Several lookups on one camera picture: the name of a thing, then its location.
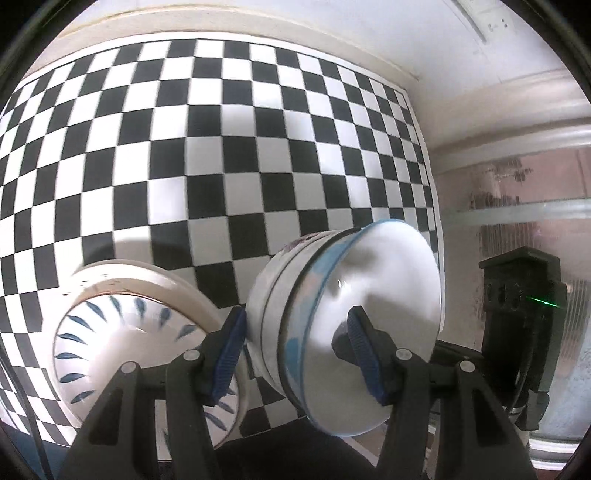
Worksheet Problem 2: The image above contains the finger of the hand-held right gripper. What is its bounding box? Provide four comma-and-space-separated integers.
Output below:
433, 340, 485, 370

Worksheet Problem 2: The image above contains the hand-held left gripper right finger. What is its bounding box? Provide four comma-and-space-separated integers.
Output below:
332, 305, 539, 480

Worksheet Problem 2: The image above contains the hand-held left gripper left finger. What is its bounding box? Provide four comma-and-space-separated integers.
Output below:
60, 305, 250, 480

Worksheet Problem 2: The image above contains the white bowl with blue pattern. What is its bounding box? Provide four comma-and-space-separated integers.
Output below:
281, 219, 446, 439

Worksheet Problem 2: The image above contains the white plate with leaf pattern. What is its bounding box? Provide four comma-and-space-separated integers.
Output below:
52, 277, 250, 450

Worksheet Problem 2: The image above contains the black and white checkered cloth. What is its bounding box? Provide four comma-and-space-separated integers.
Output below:
0, 38, 446, 446

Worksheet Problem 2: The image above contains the white wall socket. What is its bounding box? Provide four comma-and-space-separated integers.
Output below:
455, 0, 515, 44

